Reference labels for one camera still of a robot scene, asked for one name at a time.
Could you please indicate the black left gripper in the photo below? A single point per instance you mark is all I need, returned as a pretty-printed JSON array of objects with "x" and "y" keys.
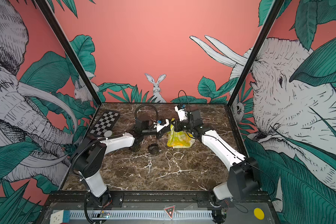
[{"x": 160, "y": 133}]

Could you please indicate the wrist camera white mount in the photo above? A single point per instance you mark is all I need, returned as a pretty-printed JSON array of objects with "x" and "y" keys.
[
  {"x": 181, "y": 111},
  {"x": 162, "y": 126}
]

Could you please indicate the white power socket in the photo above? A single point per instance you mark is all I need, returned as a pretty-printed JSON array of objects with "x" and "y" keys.
[{"x": 60, "y": 217}]

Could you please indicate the black frame post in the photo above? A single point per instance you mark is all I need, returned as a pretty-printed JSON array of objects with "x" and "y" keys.
[
  {"x": 273, "y": 12},
  {"x": 62, "y": 38}
]

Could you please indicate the black right frame post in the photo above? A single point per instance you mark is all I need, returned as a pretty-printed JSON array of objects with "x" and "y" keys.
[{"x": 273, "y": 12}]

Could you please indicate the white slotted cable duct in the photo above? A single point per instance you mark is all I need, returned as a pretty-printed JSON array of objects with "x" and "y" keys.
[{"x": 147, "y": 215}]

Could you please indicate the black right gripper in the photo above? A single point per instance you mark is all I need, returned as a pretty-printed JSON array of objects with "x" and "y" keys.
[{"x": 178, "y": 126}]

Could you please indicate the red triangle warning sticker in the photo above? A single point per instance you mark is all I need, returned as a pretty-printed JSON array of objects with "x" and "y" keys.
[{"x": 170, "y": 211}]

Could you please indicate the black front mounting rail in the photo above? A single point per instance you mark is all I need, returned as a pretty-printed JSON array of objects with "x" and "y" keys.
[{"x": 204, "y": 199}]

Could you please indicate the yellow green patterned towel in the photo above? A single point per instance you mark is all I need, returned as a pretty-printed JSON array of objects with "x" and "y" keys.
[{"x": 178, "y": 139}]

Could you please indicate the yellow round button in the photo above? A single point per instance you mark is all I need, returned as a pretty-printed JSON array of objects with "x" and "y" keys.
[{"x": 259, "y": 214}]

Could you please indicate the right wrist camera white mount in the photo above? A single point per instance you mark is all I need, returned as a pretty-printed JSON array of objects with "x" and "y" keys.
[{"x": 181, "y": 111}]

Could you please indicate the black left frame post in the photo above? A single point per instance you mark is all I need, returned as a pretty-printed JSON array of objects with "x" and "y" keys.
[{"x": 62, "y": 38}]

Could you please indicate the black white checkerboard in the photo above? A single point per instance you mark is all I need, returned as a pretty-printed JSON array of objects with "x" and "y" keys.
[{"x": 105, "y": 123}]

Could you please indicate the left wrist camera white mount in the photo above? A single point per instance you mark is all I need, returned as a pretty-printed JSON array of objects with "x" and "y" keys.
[{"x": 162, "y": 126}]

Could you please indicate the green white cylinder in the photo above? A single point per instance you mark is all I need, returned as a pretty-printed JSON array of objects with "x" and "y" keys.
[{"x": 108, "y": 133}]

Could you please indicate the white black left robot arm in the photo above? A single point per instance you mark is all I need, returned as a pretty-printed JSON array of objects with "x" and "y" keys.
[{"x": 87, "y": 160}]

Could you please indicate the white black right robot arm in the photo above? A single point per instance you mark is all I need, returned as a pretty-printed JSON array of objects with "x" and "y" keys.
[{"x": 244, "y": 175}]

